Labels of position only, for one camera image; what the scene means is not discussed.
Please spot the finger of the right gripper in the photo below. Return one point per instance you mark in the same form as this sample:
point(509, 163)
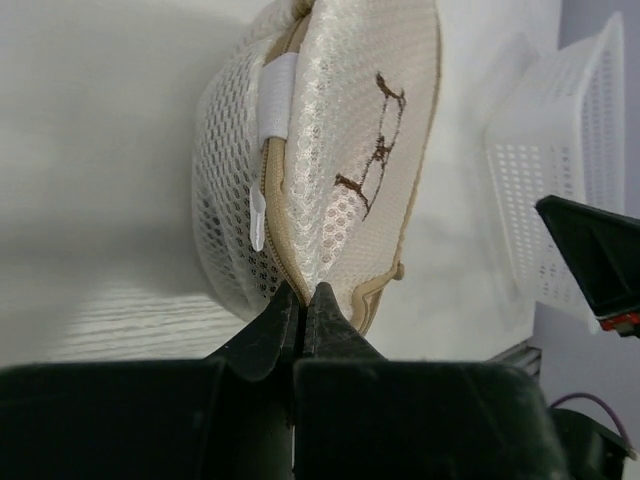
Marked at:
point(601, 250)

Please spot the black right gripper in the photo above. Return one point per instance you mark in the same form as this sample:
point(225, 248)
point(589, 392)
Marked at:
point(593, 451)

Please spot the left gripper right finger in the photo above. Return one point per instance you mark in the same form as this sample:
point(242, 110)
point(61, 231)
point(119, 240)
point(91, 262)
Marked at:
point(359, 415)

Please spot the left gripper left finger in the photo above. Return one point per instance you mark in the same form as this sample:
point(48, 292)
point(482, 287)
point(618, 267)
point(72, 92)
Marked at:
point(223, 416)

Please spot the white mesh laundry bag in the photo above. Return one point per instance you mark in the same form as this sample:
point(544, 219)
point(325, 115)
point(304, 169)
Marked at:
point(309, 147)

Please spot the white perforated plastic basket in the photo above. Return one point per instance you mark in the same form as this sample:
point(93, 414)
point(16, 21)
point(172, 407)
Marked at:
point(561, 131)

